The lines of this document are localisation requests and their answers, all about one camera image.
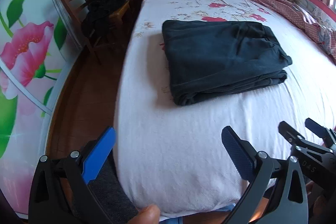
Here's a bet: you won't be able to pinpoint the floral sliding wardrobe door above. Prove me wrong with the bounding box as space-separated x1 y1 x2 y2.
1 0 81 217

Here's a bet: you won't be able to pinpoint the person's right hand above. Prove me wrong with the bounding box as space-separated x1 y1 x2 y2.
306 181 329 223

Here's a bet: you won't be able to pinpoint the black clothes on chair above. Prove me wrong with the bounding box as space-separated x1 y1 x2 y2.
81 0 143 47

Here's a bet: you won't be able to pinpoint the bed with white floral sheet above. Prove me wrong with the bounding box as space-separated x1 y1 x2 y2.
114 0 335 217

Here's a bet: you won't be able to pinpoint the wooden chair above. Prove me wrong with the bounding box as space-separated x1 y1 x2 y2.
55 0 132 41

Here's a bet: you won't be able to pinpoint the black red white sport pants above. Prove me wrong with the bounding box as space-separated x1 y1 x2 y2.
162 20 292 106

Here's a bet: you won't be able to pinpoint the person's left hand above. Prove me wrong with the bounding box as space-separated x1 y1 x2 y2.
127 204 161 224

